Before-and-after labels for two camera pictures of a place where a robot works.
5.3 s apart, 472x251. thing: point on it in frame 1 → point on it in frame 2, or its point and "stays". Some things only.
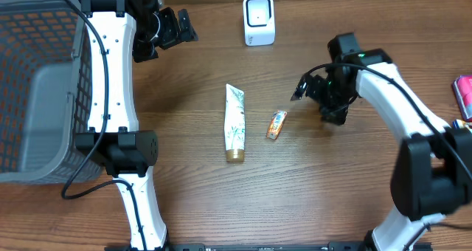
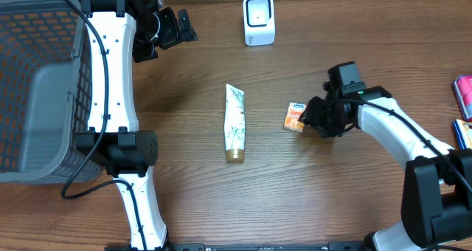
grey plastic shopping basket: [43, 88] stays
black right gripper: [338, 111] → [310, 117]
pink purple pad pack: [462, 88] stays
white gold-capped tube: [234, 123] stays
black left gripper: [173, 29] stays
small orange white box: [276, 124] → [294, 111]
